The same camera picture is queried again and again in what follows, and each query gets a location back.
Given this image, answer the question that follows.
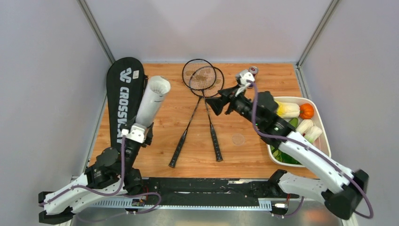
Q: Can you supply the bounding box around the red blue drink can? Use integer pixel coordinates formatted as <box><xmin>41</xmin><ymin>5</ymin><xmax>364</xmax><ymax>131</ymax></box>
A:
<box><xmin>248</xmin><ymin>66</ymin><xmax>259</xmax><ymax>77</ymax></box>

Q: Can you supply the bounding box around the clear plastic tube lid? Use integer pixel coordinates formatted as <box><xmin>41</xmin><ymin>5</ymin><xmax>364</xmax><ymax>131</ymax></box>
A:
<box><xmin>231</xmin><ymin>133</ymin><xmax>245</xmax><ymax>146</ymax></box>

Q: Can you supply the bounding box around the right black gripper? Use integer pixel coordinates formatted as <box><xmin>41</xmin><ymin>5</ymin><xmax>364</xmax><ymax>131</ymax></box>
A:
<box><xmin>205</xmin><ymin>84</ymin><xmax>262</xmax><ymax>128</ymax></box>

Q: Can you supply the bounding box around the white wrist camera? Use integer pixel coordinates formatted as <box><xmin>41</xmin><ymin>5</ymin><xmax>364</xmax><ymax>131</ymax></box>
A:
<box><xmin>121</xmin><ymin>123</ymin><xmax>149</xmax><ymax>144</ymax></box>
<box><xmin>235</xmin><ymin>69</ymin><xmax>255</xmax><ymax>97</ymax></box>

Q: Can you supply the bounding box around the black Crossway racket bag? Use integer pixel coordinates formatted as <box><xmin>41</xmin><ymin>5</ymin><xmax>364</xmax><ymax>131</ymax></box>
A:
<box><xmin>106</xmin><ymin>57</ymin><xmax>148</xmax><ymax>150</ymax></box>

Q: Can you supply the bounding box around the white green bok choy toy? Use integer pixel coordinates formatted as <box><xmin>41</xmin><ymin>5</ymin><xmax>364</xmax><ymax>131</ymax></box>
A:
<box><xmin>304</xmin><ymin>126</ymin><xmax>323</xmax><ymax>143</ymax></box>

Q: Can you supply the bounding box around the white shuttlecock tube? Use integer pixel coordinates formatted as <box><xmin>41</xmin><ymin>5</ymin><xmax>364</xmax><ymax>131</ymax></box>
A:
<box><xmin>135</xmin><ymin>76</ymin><xmax>169</xmax><ymax>127</ymax></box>

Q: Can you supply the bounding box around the small orange pumpkin toy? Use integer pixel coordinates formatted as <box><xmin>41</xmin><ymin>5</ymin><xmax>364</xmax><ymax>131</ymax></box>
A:
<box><xmin>299</xmin><ymin>103</ymin><xmax>314</xmax><ymax>120</ymax></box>

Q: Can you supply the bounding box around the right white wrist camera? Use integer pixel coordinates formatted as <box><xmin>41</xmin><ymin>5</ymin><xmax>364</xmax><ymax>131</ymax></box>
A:
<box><xmin>235</xmin><ymin>69</ymin><xmax>255</xmax><ymax>97</ymax></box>

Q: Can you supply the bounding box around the black badminton racket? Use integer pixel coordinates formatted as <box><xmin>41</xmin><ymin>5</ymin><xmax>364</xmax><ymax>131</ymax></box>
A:
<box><xmin>182</xmin><ymin>58</ymin><xmax>224</xmax><ymax>162</ymax></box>
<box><xmin>168</xmin><ymin>66</ymin><xmax>224</xmax><ymax>168</ymax></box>

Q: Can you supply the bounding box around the black badminton racket rear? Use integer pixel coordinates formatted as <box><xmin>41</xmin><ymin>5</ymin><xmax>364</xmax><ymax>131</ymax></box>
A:
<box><xmin>168</xmin><ymin>66</ymin><xmax>224</xmax><ymax>168</ymax></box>

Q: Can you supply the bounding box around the green leaf vegetable toy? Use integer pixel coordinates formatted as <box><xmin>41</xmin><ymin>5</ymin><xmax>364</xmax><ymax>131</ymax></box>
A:
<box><xmin>271</xmin><ymin>118</ymin><xmax>300</xmax><ymax>165</ymax></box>

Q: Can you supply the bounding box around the white shuttlecock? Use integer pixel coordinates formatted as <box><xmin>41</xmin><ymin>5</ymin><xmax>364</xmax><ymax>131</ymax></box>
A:
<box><xmin>149</xmin><ymin>80</ymin><xmax>171</xmax><ymax>95</ymax></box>

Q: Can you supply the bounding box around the white plastic basin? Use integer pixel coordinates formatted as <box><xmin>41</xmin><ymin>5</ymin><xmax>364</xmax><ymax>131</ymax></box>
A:
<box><xmin>267</xmin><ymin>97</ymin><xmax>331</xmax><ymax>168</ymax></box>

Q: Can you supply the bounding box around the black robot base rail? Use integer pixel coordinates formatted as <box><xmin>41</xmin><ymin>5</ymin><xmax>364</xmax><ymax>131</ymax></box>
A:
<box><xmin>123</xmin><ymin>169</ymin><xmax>289</xmax><ymax>209</ymax></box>

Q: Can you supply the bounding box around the yellow napa cabbage toy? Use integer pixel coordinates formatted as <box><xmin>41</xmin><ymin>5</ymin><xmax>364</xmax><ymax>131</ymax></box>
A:
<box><xmin>276</xmin><ymin>101</ymin><xmax>300</xmax><ymax>118</ymax></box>

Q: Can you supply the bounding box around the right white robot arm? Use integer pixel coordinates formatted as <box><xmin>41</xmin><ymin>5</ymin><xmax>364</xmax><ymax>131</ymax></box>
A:
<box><xmin>206</xmin><ymin>86</ymin><xmax>374</xmax><ymax>220</ymax></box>

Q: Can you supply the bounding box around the black badminton racket front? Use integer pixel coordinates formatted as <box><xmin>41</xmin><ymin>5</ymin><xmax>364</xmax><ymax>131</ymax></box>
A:
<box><xmin>182</xmin><ymin>58</ymin><xmax>224</xmax><ymax>162</ymax></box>

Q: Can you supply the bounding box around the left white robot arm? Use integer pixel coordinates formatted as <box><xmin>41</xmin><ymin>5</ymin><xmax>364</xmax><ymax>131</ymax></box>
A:
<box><xmin>38</xmin><ymin>122</ymin><xmax>153</xmax><ymax>225</ymax></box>

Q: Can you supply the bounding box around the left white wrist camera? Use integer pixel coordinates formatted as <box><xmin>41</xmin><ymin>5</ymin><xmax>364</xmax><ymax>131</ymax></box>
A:
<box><xmin>121</xmin><ymin>123</ymin><xmax>149</xmax><ymax>144</ymax></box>

